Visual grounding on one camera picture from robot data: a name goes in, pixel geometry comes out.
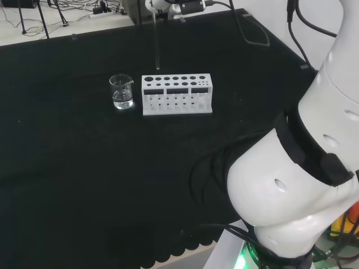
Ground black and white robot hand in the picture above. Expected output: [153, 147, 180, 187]
[145, 0, 210, 20]

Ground white test tube rack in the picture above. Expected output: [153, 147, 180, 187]
[141, 73, 214, 117]

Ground glass beaker with clear liquid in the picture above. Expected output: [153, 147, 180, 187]
[109, 73, 135, 110]

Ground white power strip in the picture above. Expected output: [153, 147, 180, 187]
[89, 11, 113, 20]

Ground black tripod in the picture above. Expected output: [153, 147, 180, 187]
[16, 0, 70, 39]

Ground black bench cloth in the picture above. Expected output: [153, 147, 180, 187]
[0, 8, 319, 269]

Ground yellow stop button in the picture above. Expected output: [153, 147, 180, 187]
[330, 207, 359, 242]

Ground black upright post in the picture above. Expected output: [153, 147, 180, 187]
[136, 0, 144, 26]

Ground black looped cable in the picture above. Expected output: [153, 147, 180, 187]
[207, 0, 270, 47]

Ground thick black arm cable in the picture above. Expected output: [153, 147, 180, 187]
[286, 0, 338, 71]

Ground black base cable bundle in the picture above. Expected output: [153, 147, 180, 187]
[196, 220, 259, 247]

